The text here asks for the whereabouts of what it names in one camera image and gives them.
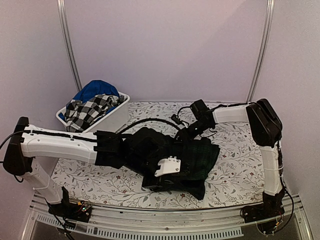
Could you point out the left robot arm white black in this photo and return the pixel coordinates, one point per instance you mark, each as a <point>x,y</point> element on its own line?
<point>101,148</point>

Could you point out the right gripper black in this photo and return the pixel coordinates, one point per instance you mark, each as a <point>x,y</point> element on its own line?
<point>182,136</point>

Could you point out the floral patterned table mat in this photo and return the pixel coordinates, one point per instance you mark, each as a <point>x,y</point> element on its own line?
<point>242,173</point>

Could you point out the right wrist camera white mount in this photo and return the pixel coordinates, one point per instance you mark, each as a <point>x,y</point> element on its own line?
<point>176,119</point>

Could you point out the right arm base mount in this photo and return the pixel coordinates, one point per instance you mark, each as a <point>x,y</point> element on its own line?
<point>262,211</point>

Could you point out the front aluminium rail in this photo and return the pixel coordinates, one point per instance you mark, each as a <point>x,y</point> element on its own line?
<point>168,216</point>

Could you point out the right aluminium frame post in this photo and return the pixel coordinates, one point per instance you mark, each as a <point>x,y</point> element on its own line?
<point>262,49</point>

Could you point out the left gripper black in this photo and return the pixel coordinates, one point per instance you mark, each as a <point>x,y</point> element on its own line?
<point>164,178</point>

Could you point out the blue garment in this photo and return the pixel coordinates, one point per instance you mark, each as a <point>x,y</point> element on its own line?
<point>97,87</point>

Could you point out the black white checkered shirt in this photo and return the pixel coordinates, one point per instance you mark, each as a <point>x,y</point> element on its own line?
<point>80,115</point>

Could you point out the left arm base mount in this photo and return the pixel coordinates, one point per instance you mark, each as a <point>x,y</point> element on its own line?
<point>80,211</point>

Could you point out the green plaid pleated skirt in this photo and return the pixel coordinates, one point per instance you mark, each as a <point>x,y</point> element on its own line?
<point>198,157</point>

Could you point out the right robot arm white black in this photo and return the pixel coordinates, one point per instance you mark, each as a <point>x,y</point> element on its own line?
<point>266,131</point>

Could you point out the white plastic laundry bin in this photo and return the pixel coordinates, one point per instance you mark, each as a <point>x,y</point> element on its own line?
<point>112,122</point>

